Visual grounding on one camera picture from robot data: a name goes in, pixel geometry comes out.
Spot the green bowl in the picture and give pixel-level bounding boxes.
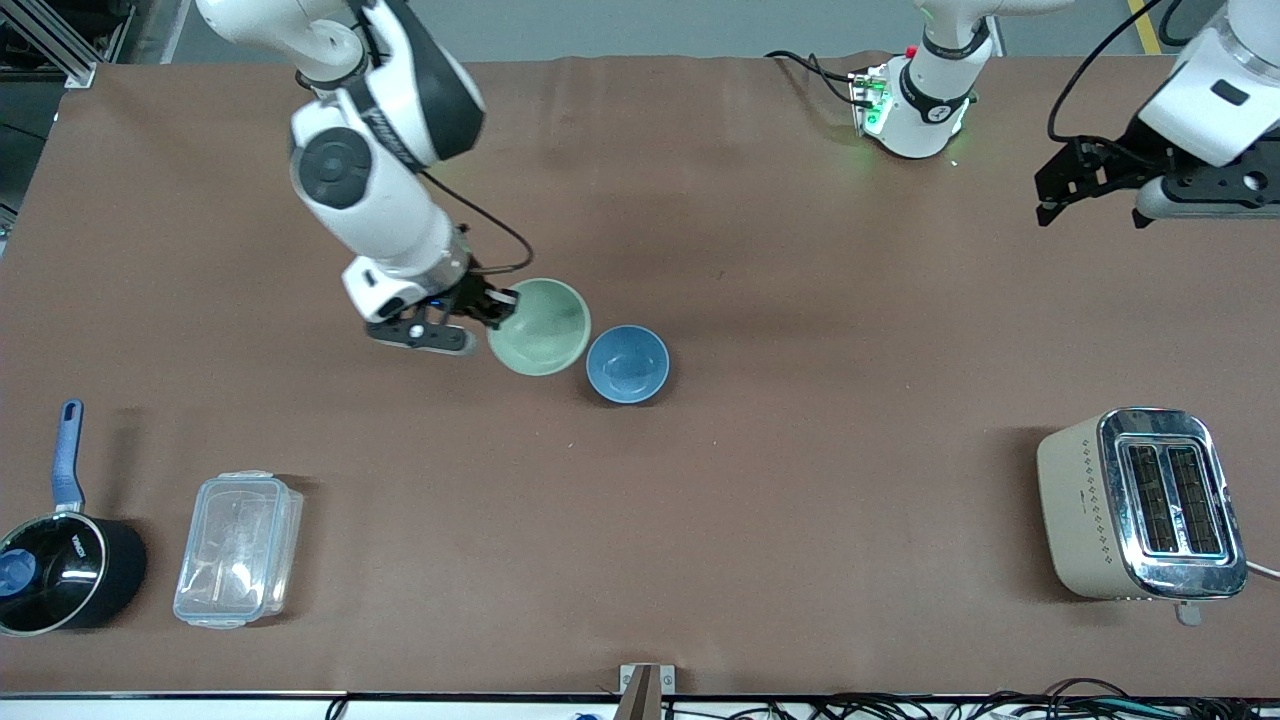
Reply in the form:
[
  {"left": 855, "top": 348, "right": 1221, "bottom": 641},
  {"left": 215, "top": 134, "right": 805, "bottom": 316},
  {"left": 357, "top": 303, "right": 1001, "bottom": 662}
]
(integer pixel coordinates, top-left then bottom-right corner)
[{"left": 486, "top": 278, "right": 592, "bottom": 378}]

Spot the blue bowl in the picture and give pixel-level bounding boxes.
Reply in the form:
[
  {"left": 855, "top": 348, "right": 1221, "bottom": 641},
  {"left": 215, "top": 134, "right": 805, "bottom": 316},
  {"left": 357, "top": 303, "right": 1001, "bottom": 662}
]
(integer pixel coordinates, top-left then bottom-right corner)
[{"left": 585, "top": 324, "right": 671, "bottom": 406}]

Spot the cream and chrome two-slot toaster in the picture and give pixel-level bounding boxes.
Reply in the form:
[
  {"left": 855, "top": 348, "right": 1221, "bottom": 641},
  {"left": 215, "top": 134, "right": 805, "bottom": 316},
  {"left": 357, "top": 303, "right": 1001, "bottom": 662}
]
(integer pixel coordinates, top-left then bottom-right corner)
[{"left": 1037, "top": 406, "right": 1249, "bottom": 628}]

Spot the clear plastic food container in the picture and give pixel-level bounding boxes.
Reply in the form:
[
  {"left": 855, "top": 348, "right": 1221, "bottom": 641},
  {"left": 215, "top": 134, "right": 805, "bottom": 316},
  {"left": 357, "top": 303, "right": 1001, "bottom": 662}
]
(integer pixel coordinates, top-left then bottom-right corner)
[{"left": 172, "top": 470, "right": 305, "bottom": 631}]

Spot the brown table cover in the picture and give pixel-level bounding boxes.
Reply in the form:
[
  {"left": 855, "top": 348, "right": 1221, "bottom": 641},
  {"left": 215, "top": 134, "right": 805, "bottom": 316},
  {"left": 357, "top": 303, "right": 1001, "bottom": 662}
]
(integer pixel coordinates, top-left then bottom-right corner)
[{"left": 0, "top": 52, "right": 1280, "bottom": 699}]

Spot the glass lid with blue knob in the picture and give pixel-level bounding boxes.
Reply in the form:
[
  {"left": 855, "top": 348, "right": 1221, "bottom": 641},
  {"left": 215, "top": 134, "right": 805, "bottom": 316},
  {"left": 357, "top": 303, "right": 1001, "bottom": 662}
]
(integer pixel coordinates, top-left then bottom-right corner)
[{"left": 0, "top": 514, "right": 107, "bottom": 634}]

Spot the black right arm wrist cable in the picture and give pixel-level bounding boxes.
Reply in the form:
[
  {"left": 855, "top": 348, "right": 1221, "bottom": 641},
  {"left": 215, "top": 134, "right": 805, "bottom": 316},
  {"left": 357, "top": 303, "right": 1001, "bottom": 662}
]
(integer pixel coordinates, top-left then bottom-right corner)
[{"left": 420, "top": 170, "right": 534, "bottom": 275}]

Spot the black arm wrist cable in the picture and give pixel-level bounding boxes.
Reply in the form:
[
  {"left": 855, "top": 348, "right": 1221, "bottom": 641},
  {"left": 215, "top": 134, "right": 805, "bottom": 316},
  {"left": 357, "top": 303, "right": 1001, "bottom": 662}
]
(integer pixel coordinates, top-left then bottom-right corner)
[
  {"left": 420, "top": 170, "right": 534, "bottom": 275},
  {"left": 1046, "top": 0, "right": 1169, "bottom": 143}
]

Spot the black left arm wrist cable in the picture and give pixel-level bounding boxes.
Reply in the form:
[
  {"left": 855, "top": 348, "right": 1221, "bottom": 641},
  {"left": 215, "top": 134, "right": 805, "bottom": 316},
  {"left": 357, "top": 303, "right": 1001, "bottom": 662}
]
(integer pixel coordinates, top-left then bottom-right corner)
[{"left": 1046, "top": 0, "right": 1169, "bottom": 143}]

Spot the black left arm base cable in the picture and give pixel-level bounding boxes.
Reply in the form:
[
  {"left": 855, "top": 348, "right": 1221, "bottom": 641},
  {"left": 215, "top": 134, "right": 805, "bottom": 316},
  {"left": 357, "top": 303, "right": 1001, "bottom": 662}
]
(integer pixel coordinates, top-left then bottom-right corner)
[{"left": 764, "top": 49, "right": 863, "bottom": 107}]

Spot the metal table edge bracket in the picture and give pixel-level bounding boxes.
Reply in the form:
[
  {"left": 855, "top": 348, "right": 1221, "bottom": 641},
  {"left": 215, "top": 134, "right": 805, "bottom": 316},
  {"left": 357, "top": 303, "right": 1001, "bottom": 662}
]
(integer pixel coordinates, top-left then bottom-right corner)
[{"left": 618, "top": 662, "right": 677, "bottom": 720}]

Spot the black saucepan with blue handle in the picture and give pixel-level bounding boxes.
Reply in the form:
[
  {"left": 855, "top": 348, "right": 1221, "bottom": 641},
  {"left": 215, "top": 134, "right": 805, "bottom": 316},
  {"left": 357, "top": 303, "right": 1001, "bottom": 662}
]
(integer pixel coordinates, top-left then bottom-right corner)
[{"left": 0, "top": 399, "right": 149, "bottom": 638}]

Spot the aluminium frame profile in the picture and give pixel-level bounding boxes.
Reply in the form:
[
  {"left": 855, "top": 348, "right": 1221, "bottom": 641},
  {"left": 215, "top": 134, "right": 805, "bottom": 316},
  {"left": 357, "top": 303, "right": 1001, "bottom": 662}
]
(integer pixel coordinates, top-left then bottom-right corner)
[{"left": 0, "top": 0, "right": 137, "bottom": 91}]

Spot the black floor cable bundle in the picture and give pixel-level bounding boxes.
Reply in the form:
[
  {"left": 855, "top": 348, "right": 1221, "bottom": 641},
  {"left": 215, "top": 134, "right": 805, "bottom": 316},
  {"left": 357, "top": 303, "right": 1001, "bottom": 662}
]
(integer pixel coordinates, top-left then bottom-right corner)
[{"left": 660, "top": 678, "right": 1280, "bottom": 720}]

